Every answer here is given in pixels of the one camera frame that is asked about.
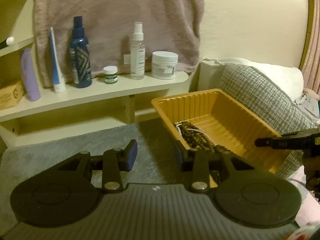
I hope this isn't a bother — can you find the white pearl necklace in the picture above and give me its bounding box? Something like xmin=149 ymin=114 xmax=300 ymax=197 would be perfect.
xmin=175 ymin=122 xmax=218 ymax=147

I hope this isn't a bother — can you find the orange plastic tray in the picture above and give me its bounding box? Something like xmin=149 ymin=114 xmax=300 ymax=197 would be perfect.
xmin=151 ymin=89 xmax=290 ymax=173

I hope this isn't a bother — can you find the person right hand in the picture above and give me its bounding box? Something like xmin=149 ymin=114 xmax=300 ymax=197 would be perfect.
xmin=302 ymin=150 xmax=319 ymax=201

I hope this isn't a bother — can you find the grey fluffy mat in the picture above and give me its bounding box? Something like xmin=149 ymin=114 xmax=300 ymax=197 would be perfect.
xmin=1 ymin=119 xmax=191 ymax=234

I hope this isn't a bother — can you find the cream wooden shelf unit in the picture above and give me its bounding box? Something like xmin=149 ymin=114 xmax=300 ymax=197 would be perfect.
xmin=1 ymin=0 xmax=188 ymax=147

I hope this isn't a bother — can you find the pink curtain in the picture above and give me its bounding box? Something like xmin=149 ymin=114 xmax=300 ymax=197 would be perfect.
xmin=299 ymin=0 xmax=319 ymax=95

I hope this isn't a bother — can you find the grey woven pillow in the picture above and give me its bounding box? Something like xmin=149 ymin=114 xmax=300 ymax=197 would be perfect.
xmin=217 ymin=63 xmax=320 ymax=179

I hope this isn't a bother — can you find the white quilted pillow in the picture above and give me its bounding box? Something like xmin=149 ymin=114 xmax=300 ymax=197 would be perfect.
xmin=197 ymin=57 xmax=304 ymax=101

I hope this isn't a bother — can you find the small green label jar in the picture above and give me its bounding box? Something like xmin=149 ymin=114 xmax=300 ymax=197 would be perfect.
xmin=103 ymin=66 xmax=118 ymax=84

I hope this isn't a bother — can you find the white blue tube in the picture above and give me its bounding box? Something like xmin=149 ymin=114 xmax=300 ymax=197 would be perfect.
xmin=49 ymin=27 xmax=66 ymax=93

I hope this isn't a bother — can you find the white cream jar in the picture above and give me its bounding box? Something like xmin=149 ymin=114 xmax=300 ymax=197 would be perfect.
xmin=151 ymin=51 xmax=178 ymax=80

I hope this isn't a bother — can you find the lavender tube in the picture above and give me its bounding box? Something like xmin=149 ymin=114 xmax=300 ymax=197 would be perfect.
xmin=20 ymin=48 xmax=41 ymax=102

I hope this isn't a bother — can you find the clear spray bottle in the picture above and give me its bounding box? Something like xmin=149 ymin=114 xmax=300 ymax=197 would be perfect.
xmin=130 ymin=22 xmax=145 ymax=80

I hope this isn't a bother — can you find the dark blue spray bottle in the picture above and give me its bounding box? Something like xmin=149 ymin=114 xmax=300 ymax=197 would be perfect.
xmin=69 ymin=16 xmax=92 ymax=88

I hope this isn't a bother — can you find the small cardboard box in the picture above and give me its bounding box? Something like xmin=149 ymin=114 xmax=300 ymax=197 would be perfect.
xmin=0 ymin=81 xmax=24 ymax=110

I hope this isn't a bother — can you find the pink hanging towel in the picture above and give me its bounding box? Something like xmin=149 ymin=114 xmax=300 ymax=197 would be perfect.
xmin=33 ymin=0 xmax=204 ymax=88

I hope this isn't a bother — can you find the black white small tube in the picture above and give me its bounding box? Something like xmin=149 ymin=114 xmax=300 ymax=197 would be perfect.
xmin=0 ymin=36 xmax=15 ymax=49

